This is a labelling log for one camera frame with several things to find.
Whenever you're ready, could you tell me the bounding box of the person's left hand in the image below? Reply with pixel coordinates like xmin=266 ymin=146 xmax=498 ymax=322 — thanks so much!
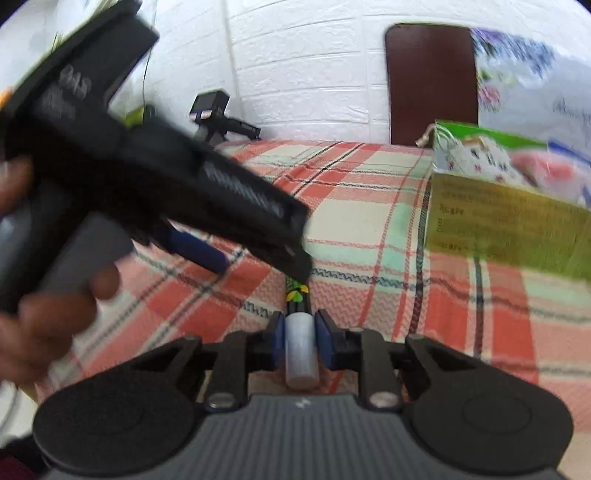
xmin=0 ymin=154 xmax=122 ymax=387

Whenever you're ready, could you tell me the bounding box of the black camera on stand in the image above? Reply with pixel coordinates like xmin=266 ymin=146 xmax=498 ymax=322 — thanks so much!
xmin=189 ymin=90 xmax=262 ymax=145

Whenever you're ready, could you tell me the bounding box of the black printed marker pen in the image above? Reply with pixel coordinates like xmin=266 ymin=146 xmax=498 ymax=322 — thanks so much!
xmin=283 ymin=276 xmax=320 ymax=387

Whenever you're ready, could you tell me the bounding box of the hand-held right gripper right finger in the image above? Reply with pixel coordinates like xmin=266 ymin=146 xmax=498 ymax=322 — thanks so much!
xmin=314 ymin=308 xmax=480 ymax=409

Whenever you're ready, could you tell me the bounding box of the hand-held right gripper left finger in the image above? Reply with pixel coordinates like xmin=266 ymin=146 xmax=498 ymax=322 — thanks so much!
xmin=128 ymin=311 xmax=286 ymax=411

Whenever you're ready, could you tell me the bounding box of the floral plastic sheet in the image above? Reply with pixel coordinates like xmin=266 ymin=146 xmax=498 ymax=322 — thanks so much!
xmin=470 ymin=27 xmax=591 ymax=155

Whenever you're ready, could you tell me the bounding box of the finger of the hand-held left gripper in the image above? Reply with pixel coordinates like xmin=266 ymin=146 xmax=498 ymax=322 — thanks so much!
xmin=248 ymin=244 xmax=314 ymax=282
xmin=159 ymin=228 xmax=230 ymax=274

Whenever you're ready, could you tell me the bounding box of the plaid cloth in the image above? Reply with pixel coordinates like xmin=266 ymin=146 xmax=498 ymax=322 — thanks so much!
xmin=37 ymin=138 xmax=591 ymax=416

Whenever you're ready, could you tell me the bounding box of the floral drawstring pouch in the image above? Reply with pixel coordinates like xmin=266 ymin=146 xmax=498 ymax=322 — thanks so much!
xmin=418 ymin=126 xmax=525 ymax=186

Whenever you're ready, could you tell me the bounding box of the green cardboard box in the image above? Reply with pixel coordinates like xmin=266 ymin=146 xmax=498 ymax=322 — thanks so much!
xmin=424 ymin=119 xmax=591 ymax=280

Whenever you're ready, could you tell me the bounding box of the small green object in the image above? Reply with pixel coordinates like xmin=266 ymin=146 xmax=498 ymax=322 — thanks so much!
xmin=124 ymin=105 xmax=156 ymax=128

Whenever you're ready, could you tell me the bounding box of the blue and white box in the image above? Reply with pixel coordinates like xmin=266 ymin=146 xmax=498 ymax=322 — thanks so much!
xmin=547 ymin=138 xmax=591 ymax=163

